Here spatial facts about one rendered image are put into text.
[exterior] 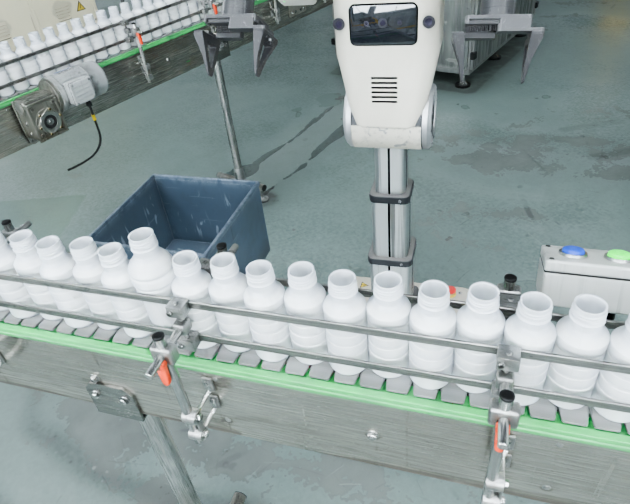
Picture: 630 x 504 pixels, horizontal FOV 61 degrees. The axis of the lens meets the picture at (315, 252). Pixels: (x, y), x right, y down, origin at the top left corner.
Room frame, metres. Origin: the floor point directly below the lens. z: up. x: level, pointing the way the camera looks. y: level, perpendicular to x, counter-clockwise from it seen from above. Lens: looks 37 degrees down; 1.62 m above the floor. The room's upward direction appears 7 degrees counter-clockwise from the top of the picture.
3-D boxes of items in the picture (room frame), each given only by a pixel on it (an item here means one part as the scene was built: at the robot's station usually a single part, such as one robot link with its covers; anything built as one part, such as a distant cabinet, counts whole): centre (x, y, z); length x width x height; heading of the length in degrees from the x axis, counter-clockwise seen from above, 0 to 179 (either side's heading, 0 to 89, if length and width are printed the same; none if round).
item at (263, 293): (0.58, 0.08, 1.08); 0.06 x 0.06 x 0.17
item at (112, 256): (0.66, 0.30, 1.08); 0.06 x 0.06 x 0.17
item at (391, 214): (1.26, -0.23, 0.65); 0.11 x 0.11 x 0.40; 70
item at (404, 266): (1.26, -0.23, 0.45); 0.13 x 0.13 x 0.40; 70
